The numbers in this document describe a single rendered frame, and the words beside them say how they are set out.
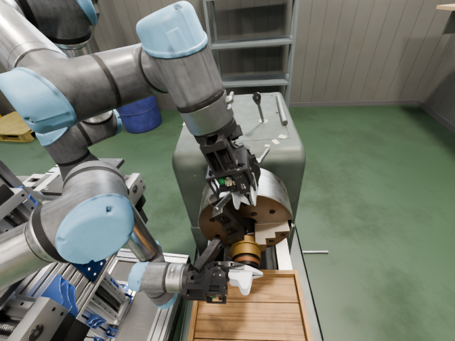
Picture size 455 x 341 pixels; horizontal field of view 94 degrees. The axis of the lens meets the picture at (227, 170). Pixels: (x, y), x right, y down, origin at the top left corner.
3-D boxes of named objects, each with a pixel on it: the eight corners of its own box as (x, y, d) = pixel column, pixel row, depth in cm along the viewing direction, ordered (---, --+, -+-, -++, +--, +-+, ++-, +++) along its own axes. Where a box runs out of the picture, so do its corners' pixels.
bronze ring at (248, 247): (229, 231, 64) (228, 261, 56) (261, 231, 63) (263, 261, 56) (231, 248, 69) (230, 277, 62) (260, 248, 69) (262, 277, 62)
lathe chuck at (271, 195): (200, 226, 87) (202, 168, 67) (276, 234, 87) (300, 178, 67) (197, 247, 80) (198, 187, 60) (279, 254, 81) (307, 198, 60)
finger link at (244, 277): (263, 293, 54) (227, 291, 55) (262, 269, 58) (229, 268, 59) (264, 287, 52) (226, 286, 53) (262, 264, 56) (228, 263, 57)
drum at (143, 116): (168, 116, 410) (152, 58, 346) (153, 134, 357) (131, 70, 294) (137, 116, 421) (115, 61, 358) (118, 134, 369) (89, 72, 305)
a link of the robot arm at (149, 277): (143, 269, 66) (133, 256, 61) (177, 270, 65) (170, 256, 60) (133, 297, 60) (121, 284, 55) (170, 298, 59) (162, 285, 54)
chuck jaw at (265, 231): (253, 213, 70) (290, 210, 69) (254, 222, 74) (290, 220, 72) (255, 243, 62) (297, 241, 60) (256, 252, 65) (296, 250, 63)
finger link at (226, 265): (244, 276, 58) (213, 275, 59) (244, 269, 59) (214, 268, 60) (244, 268, 55) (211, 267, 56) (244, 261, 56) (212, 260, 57)
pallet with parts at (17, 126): (70, 117, 448) (59, 99, 423) (30, 142, 373) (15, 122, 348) (17, 118, 472) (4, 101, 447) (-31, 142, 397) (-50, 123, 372)
